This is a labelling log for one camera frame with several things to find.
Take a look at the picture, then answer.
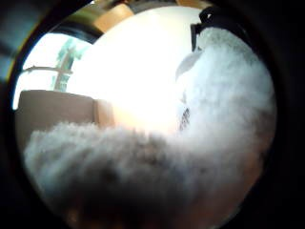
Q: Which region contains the white fluffy soft toy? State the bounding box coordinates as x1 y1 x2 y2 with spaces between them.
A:
23 26 277 229

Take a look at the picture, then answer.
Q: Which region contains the light brown wooden board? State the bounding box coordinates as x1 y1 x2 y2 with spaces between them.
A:
93 3 135 33

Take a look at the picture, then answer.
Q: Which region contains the green tree outside window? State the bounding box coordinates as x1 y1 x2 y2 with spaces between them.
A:
51 37 91 93

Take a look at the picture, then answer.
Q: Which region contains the brown cardboard box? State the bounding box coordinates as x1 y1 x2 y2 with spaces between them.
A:
13 89 116 155

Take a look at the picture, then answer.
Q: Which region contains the window with dark frame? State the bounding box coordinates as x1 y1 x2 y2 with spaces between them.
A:
11 31 93 111

